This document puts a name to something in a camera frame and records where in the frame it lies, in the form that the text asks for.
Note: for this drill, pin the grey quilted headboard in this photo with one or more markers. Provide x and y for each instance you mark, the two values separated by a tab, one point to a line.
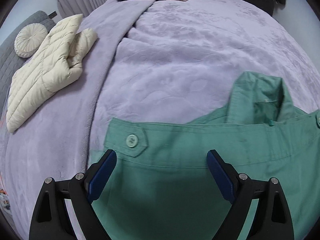
6	60

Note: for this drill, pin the green work jacket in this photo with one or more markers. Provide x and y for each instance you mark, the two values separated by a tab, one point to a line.
190	155

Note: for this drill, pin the purple fleece blanket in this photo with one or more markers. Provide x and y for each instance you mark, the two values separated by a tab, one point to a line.
175	55

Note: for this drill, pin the round cream pleated pillow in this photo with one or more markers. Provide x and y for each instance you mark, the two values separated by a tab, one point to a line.
30	40

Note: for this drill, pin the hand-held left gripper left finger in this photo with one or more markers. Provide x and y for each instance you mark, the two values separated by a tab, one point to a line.
101	175

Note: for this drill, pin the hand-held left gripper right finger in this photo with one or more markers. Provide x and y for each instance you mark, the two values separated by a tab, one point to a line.
221	177

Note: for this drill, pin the cream puffer jacket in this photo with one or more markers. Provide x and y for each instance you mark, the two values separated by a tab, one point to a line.
47	70

